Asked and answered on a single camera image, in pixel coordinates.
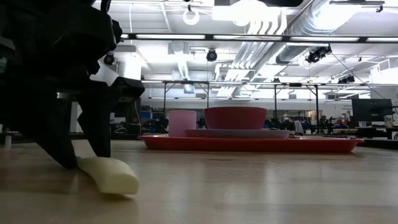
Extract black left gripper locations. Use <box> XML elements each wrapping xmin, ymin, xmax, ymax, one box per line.
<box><xmin>0</xmin><ymin>0</ymin><xmax>124</xmax><ymax>170</ymax></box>

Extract cream-handled table knife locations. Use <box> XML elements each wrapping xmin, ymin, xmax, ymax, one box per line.
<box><xmin>75</xmin><ymin>156</ymin><xmax>140</xmax><ymax>196</ymax></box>

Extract pink plastic cup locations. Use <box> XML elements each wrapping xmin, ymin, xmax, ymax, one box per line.
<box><xmin>167</xmin><ymin>110</ymin><xmax>198</xmax><ymax>138</ymax></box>

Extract magenta plastic bowl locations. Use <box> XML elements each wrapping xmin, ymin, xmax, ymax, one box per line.
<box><xmin>203</xmin><ymin>106</ymin><xmax>267</xmax><ymax>131</ymax></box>

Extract lavender round plate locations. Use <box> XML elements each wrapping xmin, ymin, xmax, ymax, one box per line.
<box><xmin>185</xmin><ymin>128</ymin><xmax>292</xmax><ymax>140</ymax></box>

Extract red plastic tray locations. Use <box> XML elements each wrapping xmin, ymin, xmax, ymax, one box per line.
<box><xmin>138</xmin><ymin>133</ymin><xmax>364</xmax><ymax>153</ymax></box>

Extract black computer monitor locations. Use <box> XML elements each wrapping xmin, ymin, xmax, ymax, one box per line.
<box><xmin>111</xmin><ymin>98</ymin><xmax>142</xmax><ymax>125</ymax></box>
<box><xmin>351</xmin><ymin>98</ymin><xmax>394</xmax><ymax>123</ymax></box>

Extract black beam with light strips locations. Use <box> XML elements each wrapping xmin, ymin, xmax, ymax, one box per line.
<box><xmin>119</xmin><ymin>32</ymin><xmax>398</xmax><ymax>44</ymax></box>

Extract black office desk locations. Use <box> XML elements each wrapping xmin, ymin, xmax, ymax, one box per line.
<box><xmin>354</xmin><ymin>125</ymin><xmax>398</xmax><ymax>140</ymax></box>

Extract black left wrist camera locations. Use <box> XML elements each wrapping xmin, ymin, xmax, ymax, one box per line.
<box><xmin>111</xmin><ymin>77</ymin><xmax>146</xmax><ymax>101</ymax></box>

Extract black metal gantry frame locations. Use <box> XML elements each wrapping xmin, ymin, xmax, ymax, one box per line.
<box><xmin>162</xmin><ymin>80</ymin><xmax>211</xmax><ymax>125</ymax></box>
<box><xmin>273</xmin><ymin>82</ymin><xmax>320</xmax><ymax>125</ymax></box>

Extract black left camera cable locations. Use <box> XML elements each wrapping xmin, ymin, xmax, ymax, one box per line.
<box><xmin>98</xmin><ymin>0</ymin><xmax>113</xmax><ymax>14</ymax></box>

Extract white ring lamp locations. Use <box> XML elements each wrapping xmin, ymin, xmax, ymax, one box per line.
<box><xmin>182</xmin><ymin>4</ymin><xmax>201</xmax><ymax>26</ymax></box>

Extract silver ventilation duct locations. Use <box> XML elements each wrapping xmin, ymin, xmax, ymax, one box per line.
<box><xmin>275</xmin><ymin>0</ymin><xmax>354</xmax><ymax>65</ymax></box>

